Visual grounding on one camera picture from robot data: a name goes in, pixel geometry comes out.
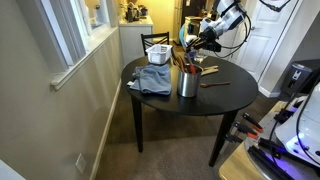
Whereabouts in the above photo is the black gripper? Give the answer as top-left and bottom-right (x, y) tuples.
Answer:
(185, 27), (223, 53)

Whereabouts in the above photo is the silver metal tin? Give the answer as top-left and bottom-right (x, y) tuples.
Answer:
(176, 63), (204, 99)

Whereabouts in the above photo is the clear glass cup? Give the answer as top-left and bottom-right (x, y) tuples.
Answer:
(194, 49), (211, 64)

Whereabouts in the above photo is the brown wooden spoon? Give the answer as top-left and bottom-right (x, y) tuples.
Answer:
(170, 46), (183, 72)
(177, 54), (188, 73)

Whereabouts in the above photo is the red spatula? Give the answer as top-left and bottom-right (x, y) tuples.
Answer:
(188, 62), (198, 75)

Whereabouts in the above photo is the light wooden flat spatula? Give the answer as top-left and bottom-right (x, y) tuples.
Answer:
(201, 67), (220, 77)

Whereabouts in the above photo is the black refrigerator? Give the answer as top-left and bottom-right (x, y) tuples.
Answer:
(179, 0), (208, 46)

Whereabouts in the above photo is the white plastic basket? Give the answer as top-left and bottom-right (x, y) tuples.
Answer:
(145, 43), (173, 66)

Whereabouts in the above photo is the black wooden chair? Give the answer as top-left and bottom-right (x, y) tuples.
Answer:
(140, 31), (171, 56)

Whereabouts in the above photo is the dark wooden spoon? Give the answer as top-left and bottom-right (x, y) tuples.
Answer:
(199, 81), (232, 89)

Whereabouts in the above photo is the blue cloth towel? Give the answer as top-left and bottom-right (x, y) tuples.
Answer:
(126, 63), (173, 96)

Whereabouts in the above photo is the black round dining table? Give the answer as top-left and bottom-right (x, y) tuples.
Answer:
(120, 54), (259, 168)

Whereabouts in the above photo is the white counter cabinet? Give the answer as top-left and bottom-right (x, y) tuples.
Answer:
(118, 15), (155, 66)

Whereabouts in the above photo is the white panel door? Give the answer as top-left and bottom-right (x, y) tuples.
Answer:
(229, 0), (301, 83)

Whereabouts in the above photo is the dark coffee maker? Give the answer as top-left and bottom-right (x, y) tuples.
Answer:
(125, 5), (135, 23)

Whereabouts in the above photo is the black orange bar clamp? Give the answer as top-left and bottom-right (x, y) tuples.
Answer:
(233, 120), (260, 140)
(242, 112), (265, 134)

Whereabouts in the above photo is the black box device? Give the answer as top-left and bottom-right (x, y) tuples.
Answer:
(280, 59), (320, 98)

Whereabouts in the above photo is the light wooden workbench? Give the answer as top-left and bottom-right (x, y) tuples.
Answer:
(218, 99), (320, 180)

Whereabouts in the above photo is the metal robot mounting plate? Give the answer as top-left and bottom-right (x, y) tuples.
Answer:
(244, 109), (320, 180)

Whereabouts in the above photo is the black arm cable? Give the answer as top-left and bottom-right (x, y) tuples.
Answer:
(213, 0), (292, 60)

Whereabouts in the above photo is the white window frame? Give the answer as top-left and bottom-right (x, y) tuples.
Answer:
(15, 0), (120, 92)

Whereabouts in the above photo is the black base cable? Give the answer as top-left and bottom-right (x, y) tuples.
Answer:
(268, 74), (320, 166)

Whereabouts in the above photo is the white wall outlet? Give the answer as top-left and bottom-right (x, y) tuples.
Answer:
(75, 152), (87, 175)

